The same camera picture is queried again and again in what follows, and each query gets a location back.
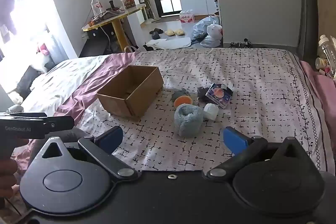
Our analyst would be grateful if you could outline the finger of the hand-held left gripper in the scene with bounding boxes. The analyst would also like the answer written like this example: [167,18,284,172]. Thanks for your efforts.
[43,115,75,133]

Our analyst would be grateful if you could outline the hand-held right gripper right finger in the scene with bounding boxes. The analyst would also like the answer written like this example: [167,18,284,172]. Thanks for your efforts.
[205,126,307,183]

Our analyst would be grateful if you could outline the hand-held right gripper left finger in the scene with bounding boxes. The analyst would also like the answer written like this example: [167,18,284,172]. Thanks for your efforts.
[32,126,139,183]

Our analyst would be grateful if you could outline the brown cardboard box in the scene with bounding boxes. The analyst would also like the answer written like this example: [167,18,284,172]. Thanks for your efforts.
[97,65,164,119]

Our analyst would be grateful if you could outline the blue-grey fluffy towel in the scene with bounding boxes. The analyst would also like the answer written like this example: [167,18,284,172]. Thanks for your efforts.
[174,104,204,138]

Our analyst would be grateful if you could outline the blue denim stuffed toy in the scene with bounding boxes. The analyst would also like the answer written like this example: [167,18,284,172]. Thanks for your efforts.
[172,89,192,102]

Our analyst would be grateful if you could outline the person's left hand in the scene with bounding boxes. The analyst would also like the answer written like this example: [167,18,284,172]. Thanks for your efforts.
[0,158,18,210]

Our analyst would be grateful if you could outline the white small cup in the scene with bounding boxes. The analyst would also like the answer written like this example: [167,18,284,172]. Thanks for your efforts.
[203,103,219,121]

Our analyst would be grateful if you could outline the white duvet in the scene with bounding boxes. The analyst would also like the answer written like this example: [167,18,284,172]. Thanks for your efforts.
[20,55,111,112]

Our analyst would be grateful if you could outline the black-patterned white bed sheet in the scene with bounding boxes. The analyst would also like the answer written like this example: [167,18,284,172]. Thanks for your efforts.
[76,49,332,172]

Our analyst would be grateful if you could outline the purple blanket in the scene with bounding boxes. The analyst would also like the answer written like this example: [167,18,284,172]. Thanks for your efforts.
[13,52,136,169]

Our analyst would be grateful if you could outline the dark grey cloth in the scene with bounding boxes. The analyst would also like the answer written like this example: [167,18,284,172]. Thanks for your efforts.
[197,85,213,103]

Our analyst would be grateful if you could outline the orange round sponge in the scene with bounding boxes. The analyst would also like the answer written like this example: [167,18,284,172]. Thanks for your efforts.
[174,96,194,107]

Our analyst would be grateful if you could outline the white and pink plush toy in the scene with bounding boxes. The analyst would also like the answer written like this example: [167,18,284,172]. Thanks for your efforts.
[36,43,53,73]

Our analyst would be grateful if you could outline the dark shoes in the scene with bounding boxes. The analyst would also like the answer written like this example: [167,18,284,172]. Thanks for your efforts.
[230,39,254,49]

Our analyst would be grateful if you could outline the pink pillow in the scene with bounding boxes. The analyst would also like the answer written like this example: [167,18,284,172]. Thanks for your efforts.
[300,60,336,141]

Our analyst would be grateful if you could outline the clear plastic bag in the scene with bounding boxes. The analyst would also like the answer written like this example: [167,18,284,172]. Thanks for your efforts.
[200,35,222,48]

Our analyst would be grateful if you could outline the white plastic bag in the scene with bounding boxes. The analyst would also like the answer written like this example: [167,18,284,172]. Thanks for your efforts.
[206,24,223,40]

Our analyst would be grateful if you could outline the white floor mat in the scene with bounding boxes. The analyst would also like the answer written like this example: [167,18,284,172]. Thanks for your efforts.
[146,37,192,50]

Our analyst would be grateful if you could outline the blue-grey plastic bag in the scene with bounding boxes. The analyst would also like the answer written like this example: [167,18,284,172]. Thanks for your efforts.
[192,16,220,40]

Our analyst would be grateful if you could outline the dark cloth pile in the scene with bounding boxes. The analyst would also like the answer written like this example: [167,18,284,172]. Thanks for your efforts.
[91,10,125,24]

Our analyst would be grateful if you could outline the clear plastic bottle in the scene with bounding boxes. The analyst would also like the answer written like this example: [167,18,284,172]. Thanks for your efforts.
[91,0,102,17]

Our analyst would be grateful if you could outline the yellow round table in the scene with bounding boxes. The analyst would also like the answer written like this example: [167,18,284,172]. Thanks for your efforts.
[82,4,147,53]

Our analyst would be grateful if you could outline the dark clothes at window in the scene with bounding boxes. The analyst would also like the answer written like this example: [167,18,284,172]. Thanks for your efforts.
[0,0,38,36]

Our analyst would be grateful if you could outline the clear bottle with white cap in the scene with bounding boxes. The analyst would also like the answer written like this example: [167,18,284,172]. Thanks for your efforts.
[318,35,336,76]

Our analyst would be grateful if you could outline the pack of water bottles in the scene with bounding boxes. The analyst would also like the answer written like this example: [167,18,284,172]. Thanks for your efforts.
[179,10,196,24]

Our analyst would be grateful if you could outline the dark chair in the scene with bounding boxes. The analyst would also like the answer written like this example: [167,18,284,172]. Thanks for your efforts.
[298,0,320,62]

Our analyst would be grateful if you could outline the red printed box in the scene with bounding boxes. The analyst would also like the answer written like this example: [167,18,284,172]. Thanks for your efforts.
[121,0,137,10]

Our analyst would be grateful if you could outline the white cable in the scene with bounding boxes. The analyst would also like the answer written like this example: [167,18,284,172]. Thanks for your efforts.
[100,24,111,44]

